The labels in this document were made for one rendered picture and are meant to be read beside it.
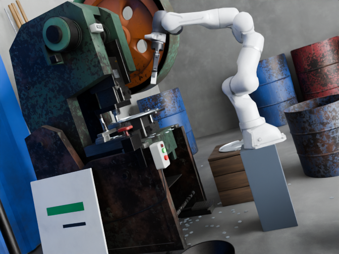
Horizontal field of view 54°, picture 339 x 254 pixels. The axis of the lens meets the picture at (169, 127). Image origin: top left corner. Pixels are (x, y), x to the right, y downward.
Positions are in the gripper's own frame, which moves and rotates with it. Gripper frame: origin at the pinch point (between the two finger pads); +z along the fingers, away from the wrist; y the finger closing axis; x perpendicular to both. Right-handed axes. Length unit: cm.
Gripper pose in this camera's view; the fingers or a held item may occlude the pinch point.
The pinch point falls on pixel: (153, 77)
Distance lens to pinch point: 199.3
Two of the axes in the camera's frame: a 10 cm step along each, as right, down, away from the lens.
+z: -1.2, 9.9, 0.7
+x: -9.9, -1.1, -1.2
